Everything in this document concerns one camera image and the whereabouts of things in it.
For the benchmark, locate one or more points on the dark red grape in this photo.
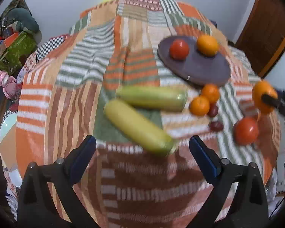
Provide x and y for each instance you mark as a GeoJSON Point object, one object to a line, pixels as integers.
{"type": "Point", "coordinates": [213, 111]}
{"type": "Point", "coordinates": [216, 126]}

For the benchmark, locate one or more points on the yellow sugarcane piece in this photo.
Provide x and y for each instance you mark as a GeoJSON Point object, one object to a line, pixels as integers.
{"type": "Point", "coordinates": [153, 97]}
{"type": "Point", "coordinates": [139, 129]}

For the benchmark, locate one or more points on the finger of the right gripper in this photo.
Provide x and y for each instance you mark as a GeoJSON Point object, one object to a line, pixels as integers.
{"type": "Point", "coordinates": [277, 103]}

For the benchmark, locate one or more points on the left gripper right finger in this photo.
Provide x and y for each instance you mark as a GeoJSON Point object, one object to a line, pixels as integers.
{"type": "Point", "coordinates": [238, 198]}

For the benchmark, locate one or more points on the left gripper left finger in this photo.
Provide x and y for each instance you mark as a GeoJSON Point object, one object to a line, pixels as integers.
{"type": "Point", "coordinates": [35, 205]}

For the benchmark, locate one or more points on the small mandarin front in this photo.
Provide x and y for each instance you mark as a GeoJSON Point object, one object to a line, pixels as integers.
{"type": "Point", "coordinates": [199, 106]}

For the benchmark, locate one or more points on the dark green cushion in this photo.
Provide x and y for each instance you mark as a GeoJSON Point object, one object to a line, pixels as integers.
{"type": "Point", "coordinates": [19, 19]}

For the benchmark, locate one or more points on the large red tomato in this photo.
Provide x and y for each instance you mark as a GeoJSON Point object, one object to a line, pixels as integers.
{"type": "Point", "coordinates": [245, 131]}

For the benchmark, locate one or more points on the green floral box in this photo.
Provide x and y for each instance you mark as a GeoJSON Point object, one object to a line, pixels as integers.
{"type": "Point", "coordinates": [16, 54]}

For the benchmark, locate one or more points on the purple ceramic plate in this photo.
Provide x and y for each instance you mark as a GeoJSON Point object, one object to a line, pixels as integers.
{"type": "Point", "coordinates": [196, 68]}

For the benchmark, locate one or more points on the patchwork striped bedspread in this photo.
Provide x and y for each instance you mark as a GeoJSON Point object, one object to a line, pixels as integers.
{"type": "Point", "coordinates": [107, 80]}

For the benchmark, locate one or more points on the pink toy figure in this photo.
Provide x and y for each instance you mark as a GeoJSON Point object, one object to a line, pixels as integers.
{"type": "Point", "coordinates": [8, 83]}

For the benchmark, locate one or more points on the small red tomato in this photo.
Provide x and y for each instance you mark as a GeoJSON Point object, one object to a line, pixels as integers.
{"type": "Point", "coordinates": [179, 50]}

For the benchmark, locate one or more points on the camouflage pillow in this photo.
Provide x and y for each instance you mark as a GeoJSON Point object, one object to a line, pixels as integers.
{"type": "Point", "coordinates": [13, 5]}

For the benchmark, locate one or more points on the brown wooden door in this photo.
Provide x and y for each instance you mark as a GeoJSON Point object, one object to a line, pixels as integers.
{"type": "Point", "coordinates": [263, 37]}

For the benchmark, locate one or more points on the small mandarin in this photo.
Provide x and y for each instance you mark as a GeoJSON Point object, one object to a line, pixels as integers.
{"type": "Point", "coordinates": [211, 92]}
{"type": "Point", "coordinates": [199, 106]}

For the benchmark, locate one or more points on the yellow sugarcane piece front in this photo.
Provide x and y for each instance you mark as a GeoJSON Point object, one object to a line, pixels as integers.
{"type": "Point", "coordinates": [139, 129]}

